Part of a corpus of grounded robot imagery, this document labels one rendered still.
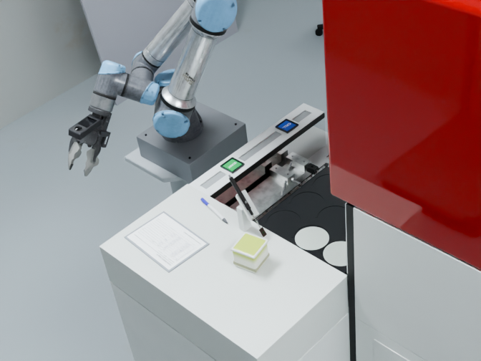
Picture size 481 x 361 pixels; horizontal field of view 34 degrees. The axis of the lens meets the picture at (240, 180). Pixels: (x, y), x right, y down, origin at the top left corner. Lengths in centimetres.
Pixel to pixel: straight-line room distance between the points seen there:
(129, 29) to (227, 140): 205
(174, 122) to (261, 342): 84
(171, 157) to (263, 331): 89
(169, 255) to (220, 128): 68
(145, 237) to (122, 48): 247
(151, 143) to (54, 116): 204
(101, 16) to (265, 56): 106
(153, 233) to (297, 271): 45
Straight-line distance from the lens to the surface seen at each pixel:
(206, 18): 228
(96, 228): 384
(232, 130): 270
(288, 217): 236
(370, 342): 221
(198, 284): 211
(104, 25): 453
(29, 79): 474
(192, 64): 239
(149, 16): 471
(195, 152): 264
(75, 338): 339
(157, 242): 224
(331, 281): 207
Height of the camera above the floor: 248
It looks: 39 degrees down
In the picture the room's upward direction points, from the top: 8 degrees counter-clockwise
